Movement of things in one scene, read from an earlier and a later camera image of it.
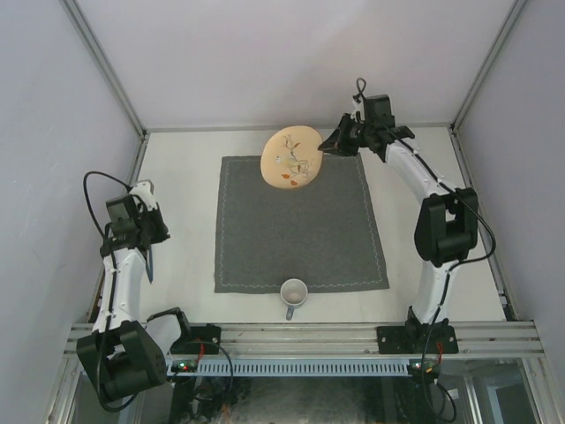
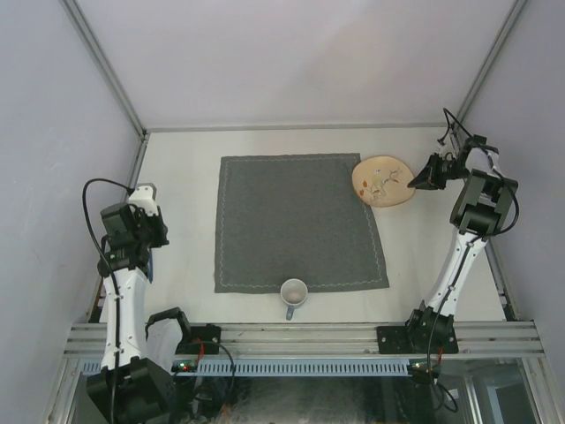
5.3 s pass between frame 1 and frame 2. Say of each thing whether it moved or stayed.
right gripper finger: moved
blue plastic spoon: stayed
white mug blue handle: stayed
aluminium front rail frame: stayed
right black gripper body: moved
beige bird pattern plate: moved
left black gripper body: stayed
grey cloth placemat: stayed
